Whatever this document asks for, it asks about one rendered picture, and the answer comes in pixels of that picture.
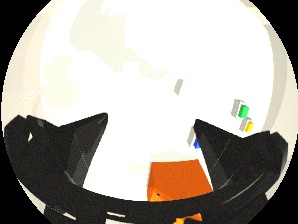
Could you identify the blue button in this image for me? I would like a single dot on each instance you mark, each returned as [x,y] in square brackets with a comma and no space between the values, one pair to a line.
[192,139]

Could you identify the green button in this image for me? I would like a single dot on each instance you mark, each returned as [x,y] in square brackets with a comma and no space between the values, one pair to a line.
[239,110]

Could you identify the yellow button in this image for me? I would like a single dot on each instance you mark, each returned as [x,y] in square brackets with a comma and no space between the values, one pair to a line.
[246,125]

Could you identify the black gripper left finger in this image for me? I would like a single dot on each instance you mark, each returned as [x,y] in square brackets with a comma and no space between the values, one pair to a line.
[73,145]

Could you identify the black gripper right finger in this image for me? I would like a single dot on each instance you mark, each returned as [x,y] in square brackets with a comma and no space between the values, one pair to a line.
[224,152]

